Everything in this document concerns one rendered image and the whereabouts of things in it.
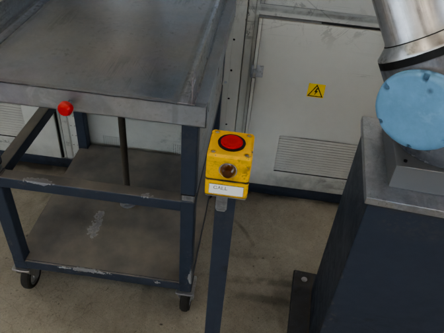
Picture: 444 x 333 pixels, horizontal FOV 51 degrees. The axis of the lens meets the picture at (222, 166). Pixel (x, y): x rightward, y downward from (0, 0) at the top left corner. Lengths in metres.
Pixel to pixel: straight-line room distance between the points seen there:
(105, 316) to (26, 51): 0.88
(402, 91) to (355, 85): 0.94
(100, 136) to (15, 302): 0.74
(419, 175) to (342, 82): 0.77
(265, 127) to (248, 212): 0.38
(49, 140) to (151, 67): 1.04
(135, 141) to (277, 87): 0.65
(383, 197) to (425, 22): 0.38
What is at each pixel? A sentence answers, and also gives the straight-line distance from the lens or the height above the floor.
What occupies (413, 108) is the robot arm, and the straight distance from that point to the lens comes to 0.84.
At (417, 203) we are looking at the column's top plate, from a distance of 1.06.
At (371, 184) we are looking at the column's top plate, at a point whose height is 0.75.
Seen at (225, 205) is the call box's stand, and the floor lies 0.76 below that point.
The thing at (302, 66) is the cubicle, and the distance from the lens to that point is 1.71.
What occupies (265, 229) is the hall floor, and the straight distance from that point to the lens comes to 1.93.
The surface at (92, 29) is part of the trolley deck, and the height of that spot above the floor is 0.85.
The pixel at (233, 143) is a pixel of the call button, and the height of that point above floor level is 0.91.
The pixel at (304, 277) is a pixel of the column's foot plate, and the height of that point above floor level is 0.02.
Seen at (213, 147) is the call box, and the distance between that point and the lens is 0.83.
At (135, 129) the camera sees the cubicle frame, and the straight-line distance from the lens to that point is 1.98.
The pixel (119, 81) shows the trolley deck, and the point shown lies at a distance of 1.13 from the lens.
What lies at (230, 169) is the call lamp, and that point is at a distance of 0.82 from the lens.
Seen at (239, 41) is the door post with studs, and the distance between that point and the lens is 1.70.
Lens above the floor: 1.40
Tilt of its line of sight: 40 degrees down
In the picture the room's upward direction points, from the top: 5 degrees clockwise
